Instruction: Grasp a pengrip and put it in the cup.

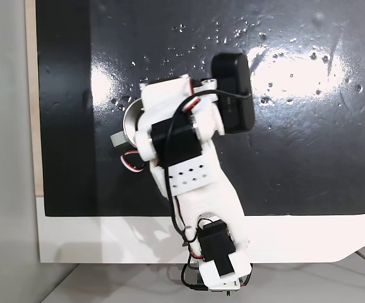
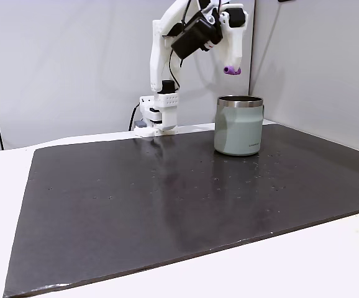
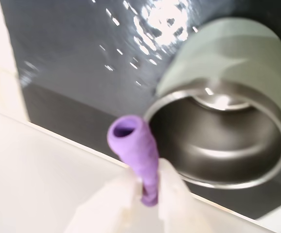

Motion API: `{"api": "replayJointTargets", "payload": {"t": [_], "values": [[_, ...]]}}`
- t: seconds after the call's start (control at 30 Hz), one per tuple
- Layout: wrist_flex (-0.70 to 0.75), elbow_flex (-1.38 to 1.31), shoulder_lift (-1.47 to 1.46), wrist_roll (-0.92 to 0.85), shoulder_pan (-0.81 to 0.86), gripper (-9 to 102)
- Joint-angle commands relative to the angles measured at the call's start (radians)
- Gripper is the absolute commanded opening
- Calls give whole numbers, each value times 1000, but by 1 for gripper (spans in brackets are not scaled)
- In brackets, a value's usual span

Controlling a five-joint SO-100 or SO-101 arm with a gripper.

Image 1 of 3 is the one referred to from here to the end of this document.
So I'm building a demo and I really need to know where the pale green steel cup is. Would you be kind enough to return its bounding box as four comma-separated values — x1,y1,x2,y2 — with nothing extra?
109,97,147,151

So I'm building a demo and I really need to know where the black table mat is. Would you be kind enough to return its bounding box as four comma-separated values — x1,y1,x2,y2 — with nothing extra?
34,0,365,218

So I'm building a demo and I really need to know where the black camera cable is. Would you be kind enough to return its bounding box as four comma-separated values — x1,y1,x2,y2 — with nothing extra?
164,89,253,244

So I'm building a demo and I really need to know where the black oval camera box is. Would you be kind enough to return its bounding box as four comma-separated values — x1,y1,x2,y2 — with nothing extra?
210,52,256,135

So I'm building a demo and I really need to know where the red white servo wire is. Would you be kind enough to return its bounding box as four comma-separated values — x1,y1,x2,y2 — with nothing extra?
120,149,146,174

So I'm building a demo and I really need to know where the black base cable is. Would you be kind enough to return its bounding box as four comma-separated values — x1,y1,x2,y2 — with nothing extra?
180,261,254,297

